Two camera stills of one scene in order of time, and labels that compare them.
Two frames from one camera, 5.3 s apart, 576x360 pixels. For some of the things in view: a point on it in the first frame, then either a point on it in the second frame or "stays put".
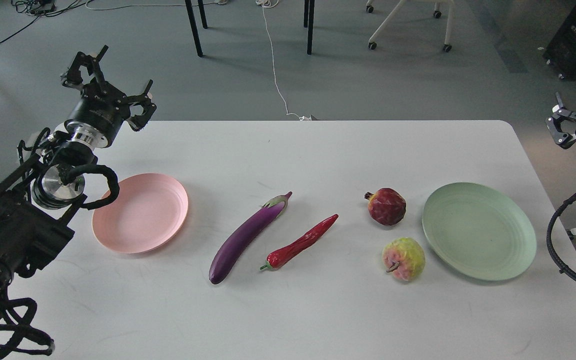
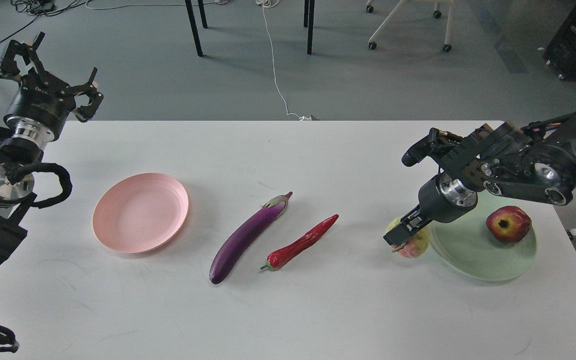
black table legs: x=196 y=34 stays put
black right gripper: x=559 y=113 → x=442 y=199
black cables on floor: x=36 y=8 stays put
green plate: x=479 y=231 stays put
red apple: x=386 y=206 → x=510 y=224
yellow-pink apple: x=404 y=258 → x=416 y=245
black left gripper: x=105 y=114 → x=42 y=98
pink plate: x=149 y=211 stays put
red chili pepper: x=276 y=258 stays put
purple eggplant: x=229 y=250 stays put
